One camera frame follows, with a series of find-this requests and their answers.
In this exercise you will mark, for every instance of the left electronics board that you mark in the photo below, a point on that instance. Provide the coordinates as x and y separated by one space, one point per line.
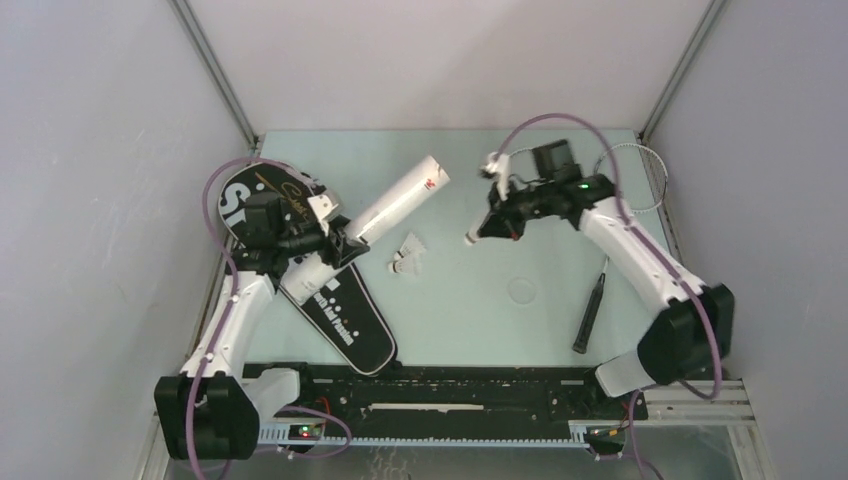
306 432

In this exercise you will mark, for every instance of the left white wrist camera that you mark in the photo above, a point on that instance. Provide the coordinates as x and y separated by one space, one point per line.
326 207

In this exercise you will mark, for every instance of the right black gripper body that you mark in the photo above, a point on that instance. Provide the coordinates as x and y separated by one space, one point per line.
530 203

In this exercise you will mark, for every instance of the white shuttlecock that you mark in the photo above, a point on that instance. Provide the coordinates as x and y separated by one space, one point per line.
472 237
412 246
410 265

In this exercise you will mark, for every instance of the right electronics board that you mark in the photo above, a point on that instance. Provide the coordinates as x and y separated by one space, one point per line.
606 443

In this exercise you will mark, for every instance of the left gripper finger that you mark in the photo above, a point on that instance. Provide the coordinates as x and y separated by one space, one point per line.
344 255
351 238

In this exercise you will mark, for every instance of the white shuttlecock tube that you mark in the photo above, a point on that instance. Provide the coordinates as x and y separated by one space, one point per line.
394 206

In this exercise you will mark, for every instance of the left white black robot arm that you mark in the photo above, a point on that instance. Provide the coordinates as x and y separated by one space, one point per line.
206 411

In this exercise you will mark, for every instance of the white shuttlecock bottom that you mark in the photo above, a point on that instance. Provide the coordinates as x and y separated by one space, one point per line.
472 237

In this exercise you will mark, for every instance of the clear round tube lid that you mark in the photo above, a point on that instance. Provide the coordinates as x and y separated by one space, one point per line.
522 291

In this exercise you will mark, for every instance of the right white badminton racket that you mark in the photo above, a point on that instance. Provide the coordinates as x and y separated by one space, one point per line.
654 166

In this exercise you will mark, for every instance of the electronics board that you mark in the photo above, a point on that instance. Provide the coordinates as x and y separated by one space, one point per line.
306 432
606 443

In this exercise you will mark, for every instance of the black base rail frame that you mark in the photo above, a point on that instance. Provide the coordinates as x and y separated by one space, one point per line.
543 407

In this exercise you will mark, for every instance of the black racket cover bag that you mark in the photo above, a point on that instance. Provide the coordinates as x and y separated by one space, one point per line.
338 318

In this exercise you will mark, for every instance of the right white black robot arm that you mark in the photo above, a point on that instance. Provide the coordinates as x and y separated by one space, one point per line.
692 322

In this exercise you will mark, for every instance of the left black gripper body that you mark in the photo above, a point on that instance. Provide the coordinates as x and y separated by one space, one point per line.
303 244

